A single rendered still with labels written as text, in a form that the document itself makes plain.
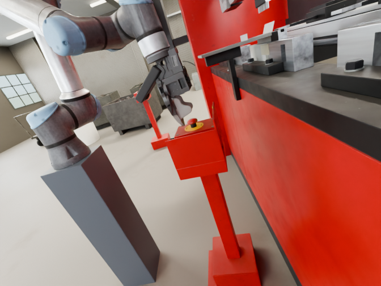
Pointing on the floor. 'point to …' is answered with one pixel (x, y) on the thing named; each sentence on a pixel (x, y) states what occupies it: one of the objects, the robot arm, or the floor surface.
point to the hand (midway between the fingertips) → (180, 122)
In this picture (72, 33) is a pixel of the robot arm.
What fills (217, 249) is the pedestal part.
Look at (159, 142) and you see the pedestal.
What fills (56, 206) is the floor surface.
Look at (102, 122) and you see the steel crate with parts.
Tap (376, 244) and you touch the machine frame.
